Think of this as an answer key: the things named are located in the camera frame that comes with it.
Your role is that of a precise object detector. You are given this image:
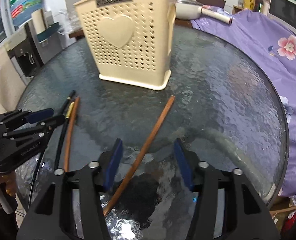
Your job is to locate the white microwave oven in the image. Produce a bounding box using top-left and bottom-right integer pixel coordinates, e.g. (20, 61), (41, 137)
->
(267, 0), (296, 31)

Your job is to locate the round glass table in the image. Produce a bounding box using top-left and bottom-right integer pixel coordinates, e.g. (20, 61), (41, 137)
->
(15, 26), (289, 240)

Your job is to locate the black chopstick gold band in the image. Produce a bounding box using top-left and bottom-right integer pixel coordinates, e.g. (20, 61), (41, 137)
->
(53, 101), (75, 170)

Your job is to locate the white pot with handle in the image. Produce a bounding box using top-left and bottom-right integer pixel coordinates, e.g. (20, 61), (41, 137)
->
(176, 0), (233, 24)

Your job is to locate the person left hand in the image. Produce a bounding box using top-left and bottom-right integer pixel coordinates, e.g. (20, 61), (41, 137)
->
(0, 171), (17, 197)

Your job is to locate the water dispenser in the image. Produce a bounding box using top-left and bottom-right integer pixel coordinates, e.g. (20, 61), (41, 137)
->
(5, 20), (63, 78)

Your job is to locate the cream perforated utensil holder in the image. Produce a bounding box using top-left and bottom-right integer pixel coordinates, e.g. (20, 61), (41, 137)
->
(74, 0), (176, 90)

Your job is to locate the beige cloth cover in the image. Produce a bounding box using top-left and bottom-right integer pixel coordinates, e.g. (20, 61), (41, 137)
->
(0, 46), (26, 114)

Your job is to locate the purple floral cloth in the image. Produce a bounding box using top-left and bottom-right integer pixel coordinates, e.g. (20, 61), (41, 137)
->
(191, 10), (296, 197)

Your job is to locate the brown chopstick crossed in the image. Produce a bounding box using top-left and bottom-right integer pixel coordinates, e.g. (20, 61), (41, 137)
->
(103, 95), (176, 217)

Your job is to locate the brown wooden chopstick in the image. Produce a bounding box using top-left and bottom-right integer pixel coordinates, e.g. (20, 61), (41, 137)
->
(63, 96), (80, 172)

